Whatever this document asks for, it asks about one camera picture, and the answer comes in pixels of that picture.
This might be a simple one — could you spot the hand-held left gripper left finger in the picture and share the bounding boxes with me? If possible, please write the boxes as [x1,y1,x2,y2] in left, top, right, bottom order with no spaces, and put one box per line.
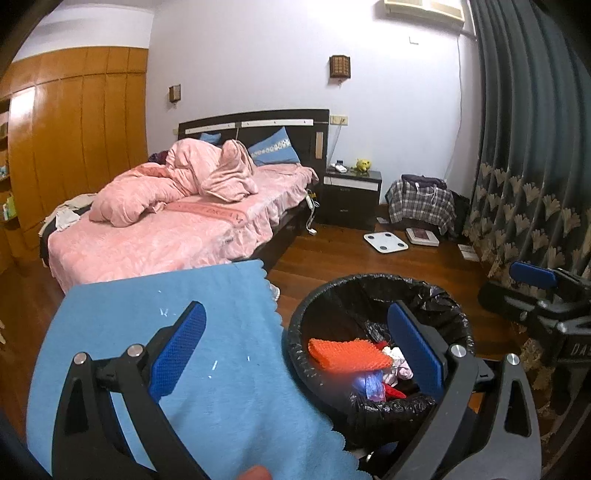
[52,301,208,480]

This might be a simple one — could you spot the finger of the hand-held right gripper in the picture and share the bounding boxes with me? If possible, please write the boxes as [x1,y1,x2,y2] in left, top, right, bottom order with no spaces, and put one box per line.
[509,261,561,291]
[478,281,543,324]

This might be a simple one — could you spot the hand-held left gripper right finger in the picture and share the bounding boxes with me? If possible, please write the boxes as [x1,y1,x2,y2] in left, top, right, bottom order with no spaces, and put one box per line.
[387,301,542,480]

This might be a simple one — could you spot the blue plastic bag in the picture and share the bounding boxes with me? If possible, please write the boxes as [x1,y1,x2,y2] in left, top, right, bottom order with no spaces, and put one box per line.
[351,371,386,400]

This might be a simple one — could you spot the orange foam mesh sleeve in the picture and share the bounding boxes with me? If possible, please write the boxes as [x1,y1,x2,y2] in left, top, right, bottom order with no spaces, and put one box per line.
[307,338,393,374]

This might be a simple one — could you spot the black trash bin with bag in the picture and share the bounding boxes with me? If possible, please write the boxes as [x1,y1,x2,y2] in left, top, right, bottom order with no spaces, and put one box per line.
[281,274,476,462]

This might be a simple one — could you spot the blue table cloth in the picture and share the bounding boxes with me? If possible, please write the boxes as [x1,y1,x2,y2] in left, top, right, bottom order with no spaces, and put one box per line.
[25,259,370,480]

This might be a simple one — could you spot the white scale with red top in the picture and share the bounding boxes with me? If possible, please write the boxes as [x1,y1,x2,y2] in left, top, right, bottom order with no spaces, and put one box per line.
[405,226,440,247]

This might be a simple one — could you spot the dark wooden bed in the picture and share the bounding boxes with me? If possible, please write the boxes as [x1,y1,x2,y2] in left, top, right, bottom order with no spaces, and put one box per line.
[39,108,331,296]

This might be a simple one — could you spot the white bathroom scale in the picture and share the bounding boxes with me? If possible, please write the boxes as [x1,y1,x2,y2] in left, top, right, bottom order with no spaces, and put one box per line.
[363,232,410,254]

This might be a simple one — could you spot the plaid cloth over chair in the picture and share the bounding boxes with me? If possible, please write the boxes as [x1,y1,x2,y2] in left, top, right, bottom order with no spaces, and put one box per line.
[385,174,455,236]

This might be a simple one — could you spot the dark green patterned curtain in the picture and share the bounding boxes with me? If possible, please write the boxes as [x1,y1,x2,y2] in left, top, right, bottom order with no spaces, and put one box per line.
[464,0,591,416]

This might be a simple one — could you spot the pink quilt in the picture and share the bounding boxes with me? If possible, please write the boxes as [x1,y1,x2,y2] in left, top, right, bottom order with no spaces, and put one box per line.
[89,138,259,228]

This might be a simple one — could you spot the dark nightstand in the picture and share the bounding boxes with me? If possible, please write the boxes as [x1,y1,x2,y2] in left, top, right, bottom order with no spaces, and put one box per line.
[316,168,383,232]

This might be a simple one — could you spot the beige clothes pile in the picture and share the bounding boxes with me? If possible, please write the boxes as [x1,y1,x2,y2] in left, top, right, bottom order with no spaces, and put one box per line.
[39,194,98,232]

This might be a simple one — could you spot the white power strip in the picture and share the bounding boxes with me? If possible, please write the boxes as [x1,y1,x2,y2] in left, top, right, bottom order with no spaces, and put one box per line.
[305,189,320,236]

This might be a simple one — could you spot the large blue pillow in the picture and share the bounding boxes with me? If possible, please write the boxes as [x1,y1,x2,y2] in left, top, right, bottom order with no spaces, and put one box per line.
[247,127,301,166]

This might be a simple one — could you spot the wooden wardrobe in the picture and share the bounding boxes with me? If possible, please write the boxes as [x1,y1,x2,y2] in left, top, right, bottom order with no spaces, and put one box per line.
[0,46,151,264]

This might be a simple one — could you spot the white air conditioner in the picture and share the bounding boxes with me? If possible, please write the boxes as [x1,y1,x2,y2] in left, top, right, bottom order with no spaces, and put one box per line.
[383,0,466,24]

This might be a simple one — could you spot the large wooden wall lamp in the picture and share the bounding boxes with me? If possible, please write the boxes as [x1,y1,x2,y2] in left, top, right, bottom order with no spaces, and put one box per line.
[329,54,352,84]

